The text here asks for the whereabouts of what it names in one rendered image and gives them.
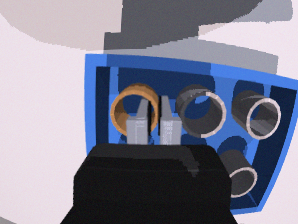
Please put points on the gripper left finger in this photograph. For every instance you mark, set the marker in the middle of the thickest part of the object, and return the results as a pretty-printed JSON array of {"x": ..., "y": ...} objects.
[{"x": 138, "y": 127}]

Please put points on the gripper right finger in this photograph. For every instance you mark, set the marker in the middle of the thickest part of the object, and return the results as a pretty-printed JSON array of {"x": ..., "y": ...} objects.
[{"x": 169, "y": 128}]

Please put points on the bronze bushing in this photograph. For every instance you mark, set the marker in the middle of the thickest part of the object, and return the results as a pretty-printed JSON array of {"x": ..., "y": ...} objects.
[{"x": 119, "y": 115}]

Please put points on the blue crate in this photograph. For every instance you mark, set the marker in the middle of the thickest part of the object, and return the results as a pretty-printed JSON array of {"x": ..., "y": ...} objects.
[{"x": 103, "y": 81}]

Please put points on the grey metal sleeve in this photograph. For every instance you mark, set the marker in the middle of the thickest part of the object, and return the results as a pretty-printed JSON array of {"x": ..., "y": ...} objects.
[
  {"x": 241, "y": 172},
  {"x": 211, "y": 122},
  {"x": 267, "y": 119}
]

